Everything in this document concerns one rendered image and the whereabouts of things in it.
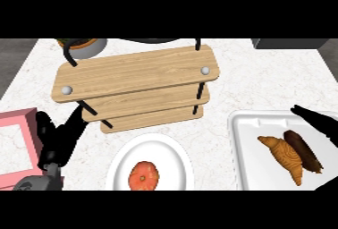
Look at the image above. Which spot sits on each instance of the pink square frame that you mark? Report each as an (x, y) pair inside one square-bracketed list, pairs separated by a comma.
[(26, 143)]

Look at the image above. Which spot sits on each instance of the white tray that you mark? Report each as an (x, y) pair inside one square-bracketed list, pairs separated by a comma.
[(268, 167)]

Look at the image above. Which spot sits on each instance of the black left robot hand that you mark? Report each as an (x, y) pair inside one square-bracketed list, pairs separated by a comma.
[(56, 140)]

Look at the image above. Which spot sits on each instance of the white oval plate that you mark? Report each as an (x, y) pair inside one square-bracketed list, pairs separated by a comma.
[(168, 158)]

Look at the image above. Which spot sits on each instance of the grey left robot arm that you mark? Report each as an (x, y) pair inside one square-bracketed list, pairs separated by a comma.
[(39, 182)]

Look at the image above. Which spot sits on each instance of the wooden tiered shelf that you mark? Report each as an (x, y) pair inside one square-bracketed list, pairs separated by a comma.
[(135, 77)]

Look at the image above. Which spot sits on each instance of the orange glazed donut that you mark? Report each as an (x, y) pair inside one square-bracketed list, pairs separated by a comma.
[(143, 176)]

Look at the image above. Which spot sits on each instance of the dark grey appliance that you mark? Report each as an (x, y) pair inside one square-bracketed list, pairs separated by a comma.
[(292, 43)]

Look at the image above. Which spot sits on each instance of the golden brown croissant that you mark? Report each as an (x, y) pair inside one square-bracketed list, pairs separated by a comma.
[(285, 156)]

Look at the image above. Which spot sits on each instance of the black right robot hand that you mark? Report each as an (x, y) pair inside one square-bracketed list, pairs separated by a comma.
[(318, 122)]

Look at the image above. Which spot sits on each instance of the dark round object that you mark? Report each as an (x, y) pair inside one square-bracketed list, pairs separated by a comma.
[(152, 40)]

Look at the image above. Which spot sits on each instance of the dark brown pastry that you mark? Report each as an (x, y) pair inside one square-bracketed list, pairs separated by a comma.
[(302, 152)]

